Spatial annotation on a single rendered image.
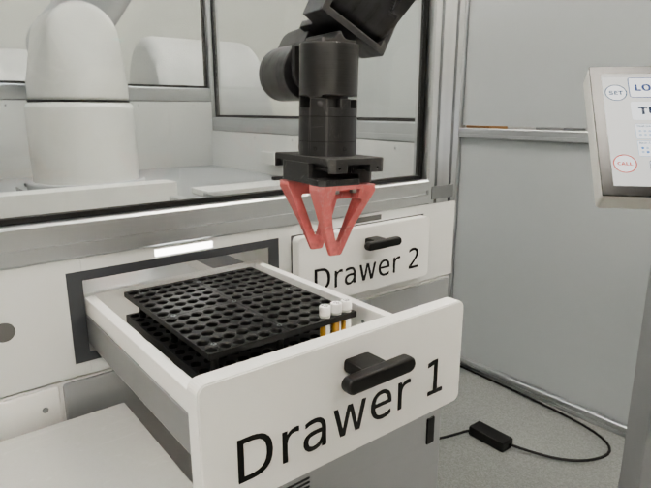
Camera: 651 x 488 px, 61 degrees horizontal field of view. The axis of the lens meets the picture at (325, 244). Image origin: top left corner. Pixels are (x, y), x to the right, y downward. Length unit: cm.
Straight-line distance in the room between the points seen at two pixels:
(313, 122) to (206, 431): 29
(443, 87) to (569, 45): 118
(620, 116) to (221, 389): 100
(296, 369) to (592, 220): 177
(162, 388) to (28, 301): 23
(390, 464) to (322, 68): 84
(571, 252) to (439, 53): 130
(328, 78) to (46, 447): 49
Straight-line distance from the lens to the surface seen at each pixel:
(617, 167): 117
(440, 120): 102
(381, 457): 114
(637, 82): 131
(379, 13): 56
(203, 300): 66
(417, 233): 98
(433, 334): 55
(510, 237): 230
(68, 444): 69
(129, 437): 68
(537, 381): 240
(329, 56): 53
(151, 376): 55
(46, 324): 71
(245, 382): 42
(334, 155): 53
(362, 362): 46
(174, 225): 73
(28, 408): 75
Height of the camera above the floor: 111
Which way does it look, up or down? 14 degrees down
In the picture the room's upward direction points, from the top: straight up
